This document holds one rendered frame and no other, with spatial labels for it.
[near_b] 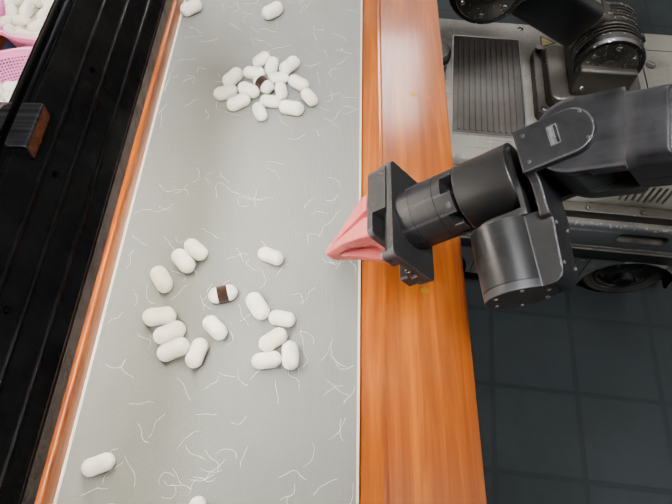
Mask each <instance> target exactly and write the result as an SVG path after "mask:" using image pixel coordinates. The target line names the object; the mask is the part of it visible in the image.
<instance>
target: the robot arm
mask: <svg viewBox="0 0 672 504"><path fill-rule="evenodd" d="M512 135H513V138H514V142H515V146H516V149H517V150H516V149H515V148H514V147H513V146H512V145H511V144H509V143H505V144H503V145H501V146H498V147H496V148H494V149H492V150H490V151H487V152H485V153H483V154H481V155H479V156H476V157H474V158H472V159H470V160H468V161H465V162H463V163H461V164H459V165H457V166H455V167H452V168H450V169H448V170H446V171H444V172H441V173H439V174H437V175H435V176H433V177H430V178H428V179H426V180H424V181H422V182H420V183H417V182H416V181H415V180H414V179H413V178H412V177H410V176H409V175H408V174H407V173H406V172H405V171H404V170H403V169H401V168H400V167H399V166H398V165H397V164H396V163H395V162H393V161H391V162H389V163H387V164H385V165H383V166H381V167H380V168H379V169H378V170H376V171H374V172H372V173H370V174H368V195H366V196H364V197H362V198H361V199H360V201H359V203H358V204H357V206H356V207H355V209H354V210H353V212H352V214H351V215H350V217H349V218H348V220H347V221H346V223H345V224H344V226H343V228H342V229H341V230H340V232H339V233H338V234H337V236H336V237H335V238H334V239H333V241H332V242H331V243H330V244H329V246H328V247H327V248H326V255H327V256H329V257H330V258H332V259H334V260H368V261H374V262H380V263H386V264H390V265H392V266H393V267H394V266H400V280H401V281H402V282H404V283H405V284H407V285H408V286H413V285H416V284H419V285H423V284H426V283H429V282H432V281H434V279H435V277H434V263H433V248H432V246H434V245H437V244H439V243H442V242H445V241H447V240H450V239H453V238H455V237H458V236H461V235H463V234H466V233H468V232H471V231H473V232H472V233H471V235H470V241H471V246H472V250H473V255H474V259H475V264H476V268H477V273H478V277H479V281H480V286H481V290H482V295H483V299H484V304H485V306H486V307H488V308H493V309H506V308H515V307H521V306H526V305H530V304H534V303H538V302H541V301H544V300H547V299H549V298H551V297H553V296H555V295H557V294H558V293H562V292H565V291H569V290H571V289H572V288H573V287H574V286H575V285H576V283H577V280H578V276H577V267H576V266H575V261H574V256H573V251H572V246H571V241H570V236H569V233H570V226H569V222H568V219H567V216H566V212H565V209H564V205H563V202H562V201H565V200H567V199H570V198H573V197H576V196H580V197H584V198H602V197H612V196H623V195H633V194H643V193H646V188H649V187H659V186H668V185H672V84H665V85H660V86H655V87H650V88H645V89H640V90H635V91H630V92H627V90H626V88H625V87H620V88H616V89H611V90H606V91H601V92H596V93H592V94H587V95H582V96H577V97H572V98H568V99H565V100H563V101H560V102H558V103H556V104H555V105H553V106H552V107H551V108H549V109H548V110H547V111H546V112H545V113H544V114H543V115H542V116H541V118H540V119H539V120H538V121H537V122H534V123H532V124H530V125H528V126H526V127H523V128H521V129H519V130H517V131H514V132H512Z"/></svg>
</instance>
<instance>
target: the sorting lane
mask: <svg viewBox="0 0 672 504"><path fill-rule="evenodd" d="M200 1H201V3H202V9H201V11H200V12H198V13H195V14H193V15H191V16H188V17H187V16H184V15H182V13H181V14H180V18H179V22H178V25H177V29H176V33H175V37H174V41H173V45H172V49H171V52H170V56H169V60H168V64H167V68H166V72H165V75H164V79H163V83H162V87H161V91H160V95H159V98H158V102H157V106H156V110H155V114H154V118H153V122H152V125H151V129H150V133H149V137H148V141H147V145H146V148H145V152H144V156H143V160H142V164H141V168H140V172H139V175H138V179H137V183H136V187H135V191H134V195H133V198H132V202H131V206H130V210H129V214H128V218H127V221H126V225H125V229H124V233H123V237H122V241H121V245H120V248H119V252H118V256H117V260H116V264H115V268H114V271H113V275H112V279H111V283H110V287H109V291H108V295H107V298H106V302H105V306H104V310H103V314H102V318H101V321H100V325H99V329H98V333H97V337H96V341H95V344H94V348H93V352H92V356H91V360H90V364H89V368H88V371H87V375H86V379H85V383H84V387H83V391H82V394H81V398H80V402H79V406H78V410H77V414H76V418H75V421H74V425H73V429H72V433H71V437H70V441H69V444H68V448H67V452H66V456H65V460H64V464H63V467H62V471H61V475H60V479H59V483H58V487H57V491H56V494H55V498H54V502H53V504H189V503H190V501H191V499H192V498H194V497H196V496H202V497H204V498H205V499H206V501H207V504H359V431H360V290H361V260H334V259H332V258H330V257H329V256H327V255H326V248H327V247H328V246H329V244H330V243H331V242H332V241H333V239H334V238H335V237H336V236H337V234H338V233H339V232H340V230H341V229H342V228H343V226H344V224H345V223H346V221H347V220H348V218H349V217H350V215H351V214H352V212H353V210H354V209H355V207H356V206H357V204H358V203H359V201H360V199H361V149H362V7H363V0H200ZM275 1H278V2H280V3H282V5H283V8H284V10H283V13H282V14H281V15H279V16H277V17H275V18H273V19H271V20H266V19H265V18H264V17H263V16H262V9H263V8H264V7H265V6H267V5H269V4H271V3H273V2H275ZM262 51H266V52H268V53H269V54H270V57H271V56H273V57H276V58H277V59H278V61H279V66H280V64H281V63H282V62H283V61H285V60H286V59H287V58H289V57H290V56H296V57H298V58H299V60H300V66H299V67H298V68H297V69H296V70H294V71H293V72H292V73H291V74H289V75H288V76H289V77H290V76H291V75H292V74H296V75H299V76H300V77H302V78H304V79H306V80H307V81H308V82H309V89H311V90H312V92H313V93H314V94H315V95H316V96H317V98H318V103H317V105H316V106H313V107H311V106H309V105H307V103H306V102H305V101H304V100H303V99H302V98H301V92H300V91H298V90H296V89H295V88H292V87H291V86H290V85H289V83H288V82H287V83H286V84H285V85H286V89H287V92H288V96H287V98H286V99H285V100H291V101H299V102H301V103H302V104H303V106H304V112H303V114H302V115H300V116H293V115H285V114H282V113H281V112H280V110H279V107H278V108H269V107H265V109H266V111H267V114H268V116H267V119H266V120H265V121H258V120H257V119H256V117H255V115H254V113H253V110H252V106H253V104H254V103H256V102H260V98H261V96H263V95H265V94H264V93H262V92H261V91H260V90H259V91H260V93H259V96H258V97H257V98H251V102H250V104H249V105H248V106H246V107H243V108H241V109H240V110H238V111H235V112H234V111H231V110H229V109H228V107H227V101H228V99H227V100H223V101H219V100H217V99H216V98H215V97H214V90H215V89H216V88H217V87H220V86H224V84H223V82H222V79H223V76H224V75H225V74H226V73H228V72H229V71H230V70H231V69H232V68H234V67H238V68H240V69H241V70H242V71H244V69H245V67H247V66H254V65H253V63H252V61H253V58H254V57H255V56H257V55H258V54H259V53H261V52H262ZM279 66H278V69H277V72H280V71H279ZM254 67H255V66H254ZM191 238H193V239H196V240H197V241H199V242H200V243H201V244H202V245H203V246H204V247H205V248H206V249H207V251H208V255H207V257H206V259H204V260H202V261H197V260H195V259H194V258H193V257H192V256H191V257H192V259H193V260H194V261H195V263H196V267H195V269H194V271H193V272H191V273H183V272H181V271H180V269H179V268H178V267H177V266H176V265H175V264H174V263H173V261H172V259H171V254H172V252H173V251H174V250H176V249H184V243H185V241H186V240H188V239H191ZM262 247H269V248H271V249H274V250H278V251H280V252H282V253H283V255H284V261H283V263H282V264H280V265H278V266H275V265H272V264H270V263H267V262H264V261H261V260H260V259H259V257H258V251H259V249H260V248H262ZM184 250H185V249H184ZM155 266H163V267H164V268H166V270H167V271H168V273H169V275H170V277H171V278H172V280H173V288H172V290H171V291H169V292H167V293H161V292H159V291H158V290H157V289H156V287H155V285H154V283H153V281H152V280H151V277H150V272H151V270H152V268H154V267H155ZM228 284H231V285H234V286H235V287H236V288H237V291H238V294H237V297H236V298H235V299H234V300H231V301H229V302H224V303H218V304H215V303H212V302H211V301H210V300H209V298H208V293H209V291H210V290H211V289H212V288H214V287H217V286H221V285H228ZM251 292H258V293H260V294H261V295H262V296H263V298H264V300H265V301H266V303H267V305H268V306H269V308H270V312H271V311H273V310H282V311H287V312H291V313H293V314H294V315H295V318H296V322H295V324H294V325H293V326H291V327H282V326H277V325H273V324H271V323H270V321H269V316H268V317H267V318H266V319H265V320H257V319H255V318H254V317H253V315H252V313H251V311H250V310H249V308H248V306H247V305H246V297H247V295H248V294H249V293H251ZM165 306H169V307H172V308H173V309H174V310H175V311H176V314H177V317H176V320H175V321H181V322H183V323H184V324H185V326H186V333H185V335H184V336H183V338H186V339H187V340H188V341H189V343H190V346H191V344H192V342H193V340H195V339H196V338H204V339H206V340H207V342H208V344H209V349H208V351H207V353H206V355H205V357H204V360H203V363H202V365H201V366H199V367H198V368H190V367H189V366H187V364H186V362H185V357H186V355H187V354H185V355H183V356H181V357H178V358H175V359H173V360H171V361H169V362H163V361H161V360H159V359H158V357H157V354H156V352H157V349H158V347H159V346H160V344H157V343H156V342H155V341H154V339H153V333H154V331H155V330H156V329H157V328H158V327H161V326H164V325H159V326H147V325H146V324H145V323H144V322H143V320H142V315H143V313H144V311H145V310H147V309H149V308H157V307H165ZM208 315H214V316H216V317H217V318H218V319H219V320H220V321H221V322H222V323H223V324H224V325H225V326H226V327H227V329H228V334H227V336H226V338H225V339H223V340H215V339H214V338H213V337H212V336H211V335H210V334H209V333H208V332H207V331H206V330H205V329H204V328H203V325H202V322H203V319H204V318H205V317H206V316H208ZM278 327H280V328H283V329H285V330H286V332H287V335H288V337H287V340H286V341H289V340H291V341H294V342H296V343H297V345H298V347H299V364H298V366H297V368H296V369H294V370H287V369H285V368H284V367H283V365H282V361H281V364H280V365H279V366H278V367H276V368H270V369H262V370H258V369H255V368H254V367H253V366H252V363H251V360H252V357H253V356H254V355H255V354H256V353H259V352H264V351H262V350H261V349H260V348H259V340H260V338H261V337H262V336H263V335H265V334H267V333H268V332H270V331H272V330H273V329H275V328H278ZM105 452H108V453H111V454H113V455H114V457H115V465H114V467H113V468H112V469H111V470H109V471H107V472H103V473H101V474H98V475H96V476H94V477H86V476H84V475H83V474H82V472H81V466H82V464H83V462H84V461H85V460H86V459H88V458H91V457H94V456H97V455H99V454H102V453H105Z"/></svg>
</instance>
